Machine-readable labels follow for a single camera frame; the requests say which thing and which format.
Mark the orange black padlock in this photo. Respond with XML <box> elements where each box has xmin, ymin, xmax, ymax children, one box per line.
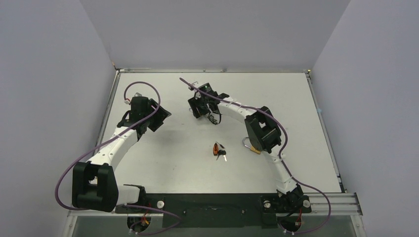
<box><xmin>212</xmin><ymin>142</ymin><xmax>219</xmax><ymax>156</ymax></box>

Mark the black-headed keys bunch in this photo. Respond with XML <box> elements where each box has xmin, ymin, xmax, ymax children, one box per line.
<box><xmin>217</xmin><ymin>143</ymin><xmax>227</xmax><ymax>161</ymax></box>

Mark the large brass padlock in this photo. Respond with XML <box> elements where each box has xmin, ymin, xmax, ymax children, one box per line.
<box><xmin>242</xmin><ymin>137</ymin><xmax>261</xmax><ymax>155</ymax></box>

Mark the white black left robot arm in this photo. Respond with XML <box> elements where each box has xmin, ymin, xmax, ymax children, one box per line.
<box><xmin>72</xmin><ymin>96</ymin><xmax>171</xmax><ymax>212</ymax></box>

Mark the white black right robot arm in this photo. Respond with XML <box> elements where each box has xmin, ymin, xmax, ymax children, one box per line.
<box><xmin>188</xmin><ymin>81</ymin><xmax>304</xmax><ymax>211</ymax></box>

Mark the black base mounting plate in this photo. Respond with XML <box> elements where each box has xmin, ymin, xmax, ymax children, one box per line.
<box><xmin>116</xmin><ymin>194</ymin><xmax>312</xmax><ymax>228</ymax></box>

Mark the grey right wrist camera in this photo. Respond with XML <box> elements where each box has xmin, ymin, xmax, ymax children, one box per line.
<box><xmin>188</xmin><ymin>81</ymin><xmax>201</xmax><ymax>91</ymax></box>

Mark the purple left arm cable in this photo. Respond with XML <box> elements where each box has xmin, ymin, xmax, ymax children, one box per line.
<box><xmin>54</xmin><ymin>81</ymin><xmax>181</xmax><ymax>236</ymax></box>

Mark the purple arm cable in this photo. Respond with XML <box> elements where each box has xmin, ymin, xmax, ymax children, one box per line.
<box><xmin>179</xmin><ymin>77</ymin><xmax>332</xmax><ymax>236</ymax></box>
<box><xmin>54</xmin><ymin>81</ymin><xmax>181</xmax><ymax>236</ymax></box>

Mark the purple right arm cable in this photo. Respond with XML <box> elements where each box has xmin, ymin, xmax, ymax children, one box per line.
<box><xmin>179</xmin><ymin>77</ymin><xmax>332</xmax><ymax>236</ymax></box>

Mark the aluminium table frame rail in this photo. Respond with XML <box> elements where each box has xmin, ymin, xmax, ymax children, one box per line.
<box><xmin>67</xmin><ymin>193</ymin><xmax>363</xmax><ymax>217</ymax></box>

